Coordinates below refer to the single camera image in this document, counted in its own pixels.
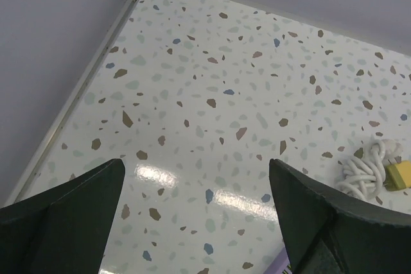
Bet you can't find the purple power strip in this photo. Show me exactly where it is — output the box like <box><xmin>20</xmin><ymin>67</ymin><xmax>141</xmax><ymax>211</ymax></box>
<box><xmin>266</xmin><ymin>247</ymin><xmax>292</xmax><ymax>274</ymax></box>

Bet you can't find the olive yellow charger plug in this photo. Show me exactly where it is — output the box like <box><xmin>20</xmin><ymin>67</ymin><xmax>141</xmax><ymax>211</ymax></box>
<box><xmin>384</xmin><ymin>160</ymin><xmax>411</xmax><ymax>191</ymax></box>

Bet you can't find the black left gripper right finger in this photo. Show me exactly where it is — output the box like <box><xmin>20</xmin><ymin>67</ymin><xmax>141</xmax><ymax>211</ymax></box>
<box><xmin>269</xmin><ymin>159</ymin><xmax>410</xmax><ymax>273</ymax></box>

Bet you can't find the white coiled power cord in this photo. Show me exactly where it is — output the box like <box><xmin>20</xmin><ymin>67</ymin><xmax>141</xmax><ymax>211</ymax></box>
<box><xmin>335</xmin><ymin>138</ymin><xmax>404</xmax><ymax>201</ymax></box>

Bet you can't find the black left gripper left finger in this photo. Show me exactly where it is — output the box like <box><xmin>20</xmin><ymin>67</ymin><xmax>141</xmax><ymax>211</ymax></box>
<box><xmin>1</xmin><ymin>158</ymin><xmax>125</xmax><ymax>274</ymax></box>

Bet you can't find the aluminium table edge rail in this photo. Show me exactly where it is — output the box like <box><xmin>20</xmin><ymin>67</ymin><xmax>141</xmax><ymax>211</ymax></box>
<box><xmin>1</xmin><ymin>0</ymin><xmax>133</xmax><ymax>206</ymax></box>

